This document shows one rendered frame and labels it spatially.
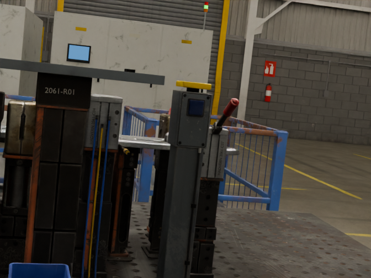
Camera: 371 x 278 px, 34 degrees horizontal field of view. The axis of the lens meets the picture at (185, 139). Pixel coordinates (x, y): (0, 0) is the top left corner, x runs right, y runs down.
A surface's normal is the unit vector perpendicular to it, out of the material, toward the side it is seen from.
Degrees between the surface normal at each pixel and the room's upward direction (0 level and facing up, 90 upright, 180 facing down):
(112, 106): 90
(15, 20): 90
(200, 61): 90
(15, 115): 90
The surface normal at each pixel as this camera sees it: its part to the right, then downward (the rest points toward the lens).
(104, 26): 0.19, 0.11
